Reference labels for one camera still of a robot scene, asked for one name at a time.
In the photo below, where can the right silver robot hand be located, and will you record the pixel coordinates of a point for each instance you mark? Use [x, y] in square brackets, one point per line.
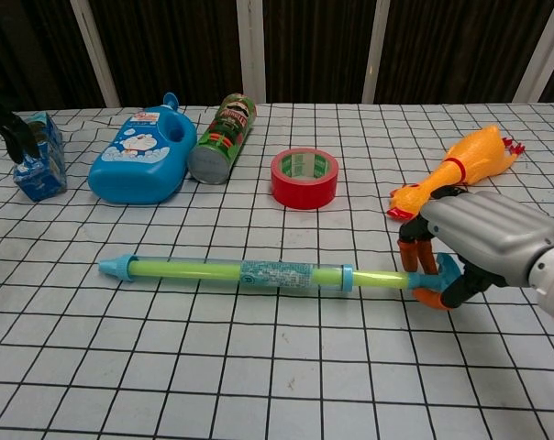
[488, 224]

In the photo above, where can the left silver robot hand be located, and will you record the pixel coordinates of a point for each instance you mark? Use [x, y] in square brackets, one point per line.
[15, 135]

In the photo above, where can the green blue water pump toy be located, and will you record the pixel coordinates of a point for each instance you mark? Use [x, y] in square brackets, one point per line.
[277, 275]

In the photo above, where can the blue cookie box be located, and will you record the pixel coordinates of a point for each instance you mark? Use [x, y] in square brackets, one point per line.
[45, 172]

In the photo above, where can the yellow rubber chicken toy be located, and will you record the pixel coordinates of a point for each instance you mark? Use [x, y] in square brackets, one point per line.
[465, 158]

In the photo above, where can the blue detergent bottle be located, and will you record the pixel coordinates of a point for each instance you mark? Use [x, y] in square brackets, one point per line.
[139, 156]

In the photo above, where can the red tape roll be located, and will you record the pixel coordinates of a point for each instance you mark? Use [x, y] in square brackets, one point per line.
[304, 190]

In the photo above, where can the green Pringles can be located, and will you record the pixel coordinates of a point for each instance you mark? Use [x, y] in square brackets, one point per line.
[224, 133]

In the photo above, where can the white black-grid tablecloth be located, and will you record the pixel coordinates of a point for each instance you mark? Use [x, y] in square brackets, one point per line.
[277, 366]

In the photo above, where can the white railing post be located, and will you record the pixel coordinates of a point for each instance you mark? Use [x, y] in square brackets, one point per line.
[251, 50]
[380, 50]
[96, 55]
[540, 50]

